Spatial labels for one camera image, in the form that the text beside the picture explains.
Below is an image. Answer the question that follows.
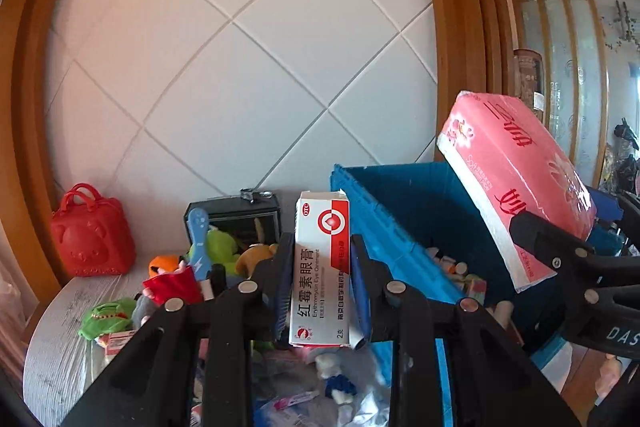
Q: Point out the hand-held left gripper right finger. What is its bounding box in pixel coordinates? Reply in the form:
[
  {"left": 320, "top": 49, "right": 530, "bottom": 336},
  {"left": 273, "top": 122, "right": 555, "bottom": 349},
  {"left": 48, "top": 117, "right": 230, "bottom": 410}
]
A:
[{"left": 350, "top": 234, "right": 583, "bottom": 427}]

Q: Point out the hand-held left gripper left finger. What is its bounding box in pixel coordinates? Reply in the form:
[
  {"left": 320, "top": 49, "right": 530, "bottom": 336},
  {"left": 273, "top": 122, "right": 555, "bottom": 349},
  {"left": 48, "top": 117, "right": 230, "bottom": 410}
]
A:
[{"left": 60, "top": 232, "right": 296, "bottom": 427}]

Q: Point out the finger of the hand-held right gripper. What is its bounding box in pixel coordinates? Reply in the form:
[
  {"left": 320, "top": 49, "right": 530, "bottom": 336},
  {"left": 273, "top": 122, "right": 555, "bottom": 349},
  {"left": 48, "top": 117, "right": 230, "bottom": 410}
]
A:
[
  {"left": 509, "top": 209, "right": 640, "bottom": 308},
  {"left": 587, "top": 187, "right": 640, "bottom": 255}
]

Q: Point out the white red medicine box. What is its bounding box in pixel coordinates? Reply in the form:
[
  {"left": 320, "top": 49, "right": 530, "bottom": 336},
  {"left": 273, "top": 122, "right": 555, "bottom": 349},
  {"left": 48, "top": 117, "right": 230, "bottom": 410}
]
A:
[{"left": 288, "top": 189, "right": 371, "bottom": 350}]

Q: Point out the blue plastic crate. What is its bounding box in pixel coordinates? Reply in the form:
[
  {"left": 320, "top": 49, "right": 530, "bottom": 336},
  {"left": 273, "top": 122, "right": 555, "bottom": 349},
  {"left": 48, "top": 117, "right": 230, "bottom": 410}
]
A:
[{"left": 330, "top": 162, "right": 633, "bottom": 427}]

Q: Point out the pink tissue pack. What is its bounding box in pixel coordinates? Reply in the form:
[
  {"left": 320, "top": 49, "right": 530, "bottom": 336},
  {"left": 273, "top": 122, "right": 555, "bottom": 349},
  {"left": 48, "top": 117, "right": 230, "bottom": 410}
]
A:
[{"left": 436, "top": 91, "right": 598, "bottom": 293}]

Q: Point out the grey wooden desktop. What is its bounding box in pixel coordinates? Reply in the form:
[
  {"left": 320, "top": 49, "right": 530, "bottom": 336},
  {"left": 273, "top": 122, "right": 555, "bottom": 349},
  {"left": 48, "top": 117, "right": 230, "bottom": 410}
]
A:
[{"left": 22, "top": 257, "right": 201, "bottom": 427}]

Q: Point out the person's right hand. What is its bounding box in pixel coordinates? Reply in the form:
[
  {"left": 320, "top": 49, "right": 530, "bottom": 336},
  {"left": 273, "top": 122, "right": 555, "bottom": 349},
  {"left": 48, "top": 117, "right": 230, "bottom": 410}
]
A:
[{"left": 595, "top": 354, "right": 626, "bottom": 403}]

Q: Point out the brown plush toy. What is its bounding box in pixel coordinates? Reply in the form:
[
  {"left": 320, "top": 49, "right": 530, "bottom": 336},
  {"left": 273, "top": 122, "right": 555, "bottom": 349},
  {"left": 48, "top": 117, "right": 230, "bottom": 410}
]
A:
[{"left": 235, "top": 243, "right": 278, "bottom": 280}]

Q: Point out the clear plastic bag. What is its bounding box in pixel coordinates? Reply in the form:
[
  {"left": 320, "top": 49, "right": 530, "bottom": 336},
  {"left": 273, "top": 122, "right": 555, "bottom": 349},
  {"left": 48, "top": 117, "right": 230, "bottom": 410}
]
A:
[{"left": 305, "top": 347, "right": 391, "bottom": 427}]

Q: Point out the green plush toy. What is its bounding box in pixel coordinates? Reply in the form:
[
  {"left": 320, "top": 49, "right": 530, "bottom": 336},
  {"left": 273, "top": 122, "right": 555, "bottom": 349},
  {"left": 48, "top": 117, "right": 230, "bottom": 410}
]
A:
[{"left": 187, "top": 229, "right": 241, "bottom": 278}]

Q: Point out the blue white plush toy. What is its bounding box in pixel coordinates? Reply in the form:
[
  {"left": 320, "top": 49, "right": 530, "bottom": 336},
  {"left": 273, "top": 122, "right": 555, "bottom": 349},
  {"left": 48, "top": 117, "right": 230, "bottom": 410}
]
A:
[{"left": 315, "top": 352, "right": 358, "bottom": 405}]

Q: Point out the pink tube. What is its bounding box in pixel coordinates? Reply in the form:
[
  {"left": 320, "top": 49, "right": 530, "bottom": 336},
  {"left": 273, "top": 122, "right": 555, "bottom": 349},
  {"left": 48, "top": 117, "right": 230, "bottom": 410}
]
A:
[{"left": 255, "top": 389, "right": 321, "bottom": 413}]

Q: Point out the pile of small cartons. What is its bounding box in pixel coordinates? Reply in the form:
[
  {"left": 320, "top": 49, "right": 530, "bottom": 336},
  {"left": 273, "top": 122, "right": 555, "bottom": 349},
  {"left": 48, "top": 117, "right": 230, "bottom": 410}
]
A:
[{"left": 425, "top": 246, "right": 516, "bottom": 323}]

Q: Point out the black storage box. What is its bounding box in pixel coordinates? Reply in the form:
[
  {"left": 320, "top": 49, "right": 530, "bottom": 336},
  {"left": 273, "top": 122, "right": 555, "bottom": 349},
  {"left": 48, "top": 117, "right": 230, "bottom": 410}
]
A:
[{"left": 182, "top": 193, "right": 281, "bottom": 258}]

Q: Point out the blue toy brush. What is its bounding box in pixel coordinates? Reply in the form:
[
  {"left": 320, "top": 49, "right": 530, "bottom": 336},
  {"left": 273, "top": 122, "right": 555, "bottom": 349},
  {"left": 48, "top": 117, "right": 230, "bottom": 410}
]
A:
[{"left": 186, "top": 207, "right": 213, "bottom": 283}]

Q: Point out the orange plush toy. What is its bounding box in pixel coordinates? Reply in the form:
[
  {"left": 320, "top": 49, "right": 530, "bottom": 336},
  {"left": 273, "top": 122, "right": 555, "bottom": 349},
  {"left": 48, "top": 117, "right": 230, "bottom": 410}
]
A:
[{"left": 149, "top": 254, "right": 187, "bottom": 280}]

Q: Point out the grey plush toy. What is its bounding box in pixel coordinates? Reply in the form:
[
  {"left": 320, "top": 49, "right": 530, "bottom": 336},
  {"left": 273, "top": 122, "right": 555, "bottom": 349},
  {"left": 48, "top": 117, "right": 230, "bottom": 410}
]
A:
[{"left": 131, "top": 294, "right": 161, "bottom": 333}]

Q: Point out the small white red carton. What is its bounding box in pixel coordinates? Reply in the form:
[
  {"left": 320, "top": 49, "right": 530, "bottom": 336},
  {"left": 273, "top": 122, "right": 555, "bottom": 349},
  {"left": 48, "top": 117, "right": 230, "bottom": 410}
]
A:
[{"left": 97, "top": 329, "right": 137, "bottom": 368}]

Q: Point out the green frog plush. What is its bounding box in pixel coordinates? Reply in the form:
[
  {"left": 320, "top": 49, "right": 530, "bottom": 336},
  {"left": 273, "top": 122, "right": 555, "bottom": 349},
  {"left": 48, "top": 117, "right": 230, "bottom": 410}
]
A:
[{"left": 78, "top": 298, "right": 138, "bottom": 342}]

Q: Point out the red plastic bear bag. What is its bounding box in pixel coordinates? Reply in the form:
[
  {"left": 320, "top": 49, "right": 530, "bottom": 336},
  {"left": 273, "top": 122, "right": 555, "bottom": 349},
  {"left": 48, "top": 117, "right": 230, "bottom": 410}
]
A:
[{"left": 50, "top": 183, "right": 137, "bottom": 278}]

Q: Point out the wooden wall frame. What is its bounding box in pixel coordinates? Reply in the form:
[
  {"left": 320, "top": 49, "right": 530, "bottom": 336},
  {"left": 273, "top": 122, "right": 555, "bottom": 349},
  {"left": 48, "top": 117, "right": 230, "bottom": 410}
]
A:
[{"left": 0, "top": 0, "right": 518, "bottom": 293}]

